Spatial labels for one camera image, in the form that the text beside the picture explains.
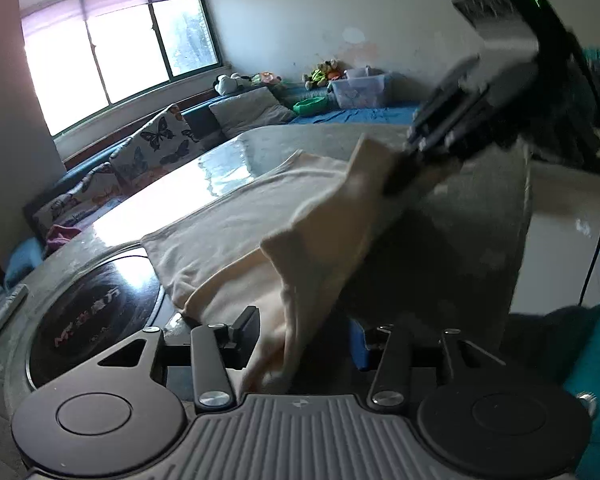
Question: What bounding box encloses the person's teal clothing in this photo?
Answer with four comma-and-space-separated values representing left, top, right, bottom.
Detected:
500, 265, 600, 480

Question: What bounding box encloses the grey pillow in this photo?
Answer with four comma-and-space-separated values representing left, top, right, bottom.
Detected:
208, 86, 297, 139

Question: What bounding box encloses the blue bed sheet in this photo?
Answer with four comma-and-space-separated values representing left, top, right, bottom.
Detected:
270, 81, 427, 127

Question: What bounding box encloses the black cable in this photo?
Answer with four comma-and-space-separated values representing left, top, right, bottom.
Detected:
578, 127, 600, 307

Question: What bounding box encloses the panda plush toy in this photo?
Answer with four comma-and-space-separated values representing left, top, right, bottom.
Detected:
214, 73, 254, 96

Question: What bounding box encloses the pink cloth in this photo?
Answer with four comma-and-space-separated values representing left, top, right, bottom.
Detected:
45, 224, 82, 257

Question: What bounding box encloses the small butterfly print pillow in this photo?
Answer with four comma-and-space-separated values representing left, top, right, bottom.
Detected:
31, 161, 129, 242

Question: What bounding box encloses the cream cloth garment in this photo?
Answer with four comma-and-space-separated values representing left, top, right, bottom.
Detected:
141, 132, 463, 397

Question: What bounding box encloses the pile of stuffed toys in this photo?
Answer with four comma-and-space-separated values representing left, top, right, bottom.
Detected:
302, 59, 344, 89

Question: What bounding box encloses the dark blue sofa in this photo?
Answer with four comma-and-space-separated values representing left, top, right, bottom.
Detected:
22, 91, 231, 243

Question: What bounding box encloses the large butterfly print pillow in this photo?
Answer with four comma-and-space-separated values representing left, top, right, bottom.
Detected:
109, 103, 207, 192

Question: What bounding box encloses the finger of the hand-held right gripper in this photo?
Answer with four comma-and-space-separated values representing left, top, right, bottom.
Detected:
379, 146, 452, 197

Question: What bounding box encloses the window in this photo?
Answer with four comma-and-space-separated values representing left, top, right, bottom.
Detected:
18, 0, 224, 137

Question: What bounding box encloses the black round cooktop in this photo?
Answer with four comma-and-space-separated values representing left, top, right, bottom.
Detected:
26, 255, 175, 392

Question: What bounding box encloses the clear plastic storage box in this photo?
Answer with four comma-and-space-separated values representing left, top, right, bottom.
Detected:
329, 65, 394, 110

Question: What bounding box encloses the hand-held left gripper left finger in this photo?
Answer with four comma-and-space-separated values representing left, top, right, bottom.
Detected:
97, 306, 261, 409

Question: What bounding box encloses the blue cushion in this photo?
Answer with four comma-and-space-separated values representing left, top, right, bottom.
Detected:
4, 237, 44, 287

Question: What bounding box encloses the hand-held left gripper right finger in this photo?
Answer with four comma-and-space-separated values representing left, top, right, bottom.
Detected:
349, 319, 507, 407

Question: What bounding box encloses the green bowl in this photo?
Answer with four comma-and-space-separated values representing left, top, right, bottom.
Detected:
293, 97, 329, 116

